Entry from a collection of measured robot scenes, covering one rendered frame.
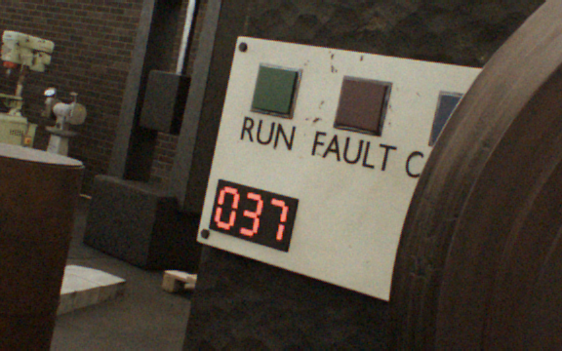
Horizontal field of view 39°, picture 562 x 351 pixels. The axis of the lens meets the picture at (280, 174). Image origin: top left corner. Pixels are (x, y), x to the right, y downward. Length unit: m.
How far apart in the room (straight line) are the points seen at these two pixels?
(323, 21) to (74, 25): 9.06
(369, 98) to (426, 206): 0.18
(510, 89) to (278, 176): 0.26
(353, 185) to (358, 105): 0.06
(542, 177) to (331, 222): 0.26
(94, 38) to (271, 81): 8.80
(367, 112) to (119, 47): 8.56
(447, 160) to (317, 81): 0.22
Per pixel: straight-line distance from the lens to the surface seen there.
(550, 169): 0.39
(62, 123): 9.04
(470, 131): 0.44
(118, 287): 4.86
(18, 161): 3.03
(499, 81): 0.43
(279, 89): 0.64
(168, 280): 5.23
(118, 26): 9.20
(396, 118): 0.60
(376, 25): 0.64
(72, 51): 9.64
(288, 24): 0.68
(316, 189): 0.62
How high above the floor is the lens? 1.17
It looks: 3 degrees down
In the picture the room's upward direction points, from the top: 12 degrees clockwise
